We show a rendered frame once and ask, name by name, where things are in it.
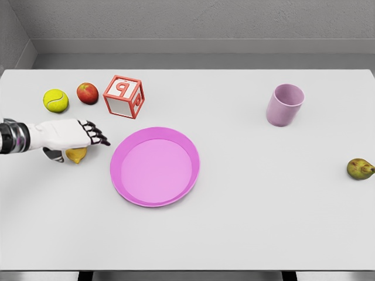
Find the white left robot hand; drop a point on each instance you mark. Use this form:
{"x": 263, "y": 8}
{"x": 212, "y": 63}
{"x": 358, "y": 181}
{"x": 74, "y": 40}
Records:
{"x": 63, "y": 134}

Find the yellow lemon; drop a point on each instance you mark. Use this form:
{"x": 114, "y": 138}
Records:
{"x": 77, "y": 154}

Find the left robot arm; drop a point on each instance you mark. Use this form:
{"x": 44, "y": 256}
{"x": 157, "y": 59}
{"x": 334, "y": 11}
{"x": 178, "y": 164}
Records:
{"x": 16, "y": 135}

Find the pink plate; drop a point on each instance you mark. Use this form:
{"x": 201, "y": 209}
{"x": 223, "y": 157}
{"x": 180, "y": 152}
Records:
{"x": 155, "y": 167}

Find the yellow-green tennis ball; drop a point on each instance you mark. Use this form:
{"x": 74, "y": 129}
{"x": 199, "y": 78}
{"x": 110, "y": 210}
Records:
{"x": 55, "y": 100}

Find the red apple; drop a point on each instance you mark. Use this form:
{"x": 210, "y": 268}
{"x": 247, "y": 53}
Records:
{"x": 87, "y": 92}

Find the red letter block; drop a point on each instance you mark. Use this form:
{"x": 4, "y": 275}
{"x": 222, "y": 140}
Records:
{"x": 123, "y": 97}

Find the lilac cup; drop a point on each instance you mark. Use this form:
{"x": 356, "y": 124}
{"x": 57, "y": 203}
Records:
{"x": 284, "y": 106}

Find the green-brown pear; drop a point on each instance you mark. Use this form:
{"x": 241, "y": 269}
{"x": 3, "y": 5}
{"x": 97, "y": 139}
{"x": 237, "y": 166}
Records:
{"x": 359, "y": 169}

